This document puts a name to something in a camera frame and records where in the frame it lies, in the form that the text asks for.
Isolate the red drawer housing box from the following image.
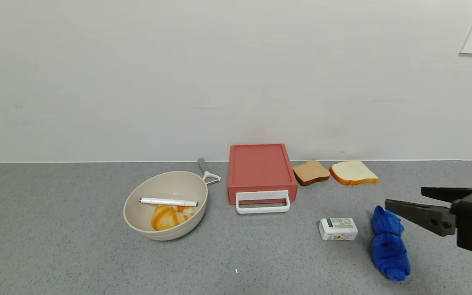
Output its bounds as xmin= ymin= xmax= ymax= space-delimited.
xmin=227 ymin=144 xmax=298 ymax=190

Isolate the blue cloth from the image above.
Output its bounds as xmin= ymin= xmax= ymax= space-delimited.
xmin=370 ymin=206 xmax=411 ymax=281

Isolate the white bread slice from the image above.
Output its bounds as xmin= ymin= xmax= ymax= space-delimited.
xmin=329 ymin=160 xmax=379 ymax=186

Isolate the small white printed box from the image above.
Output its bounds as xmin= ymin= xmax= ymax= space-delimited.
xmin=319 ymin=218 xmax=359 ymax=241

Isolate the brown toast slice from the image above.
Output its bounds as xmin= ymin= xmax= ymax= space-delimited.
xmin=293 ymin=160 xmax=331 ymax=186

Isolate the white marker pen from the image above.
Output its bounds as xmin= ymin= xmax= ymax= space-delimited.
xmin=139 ymin=197 xmax=199 ymax=207

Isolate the orange striped croissant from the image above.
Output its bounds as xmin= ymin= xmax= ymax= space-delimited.
xmin=151 ymin=205 xmax=195 ymax=231

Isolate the beige ribbed bowl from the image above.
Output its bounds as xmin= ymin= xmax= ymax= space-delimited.
xmin=123 ymin=171 xmax=209 ymax=241

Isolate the grey handled peeler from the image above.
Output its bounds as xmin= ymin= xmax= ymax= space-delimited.
xmin=197 ymin=158 xmax=222 ymax=186

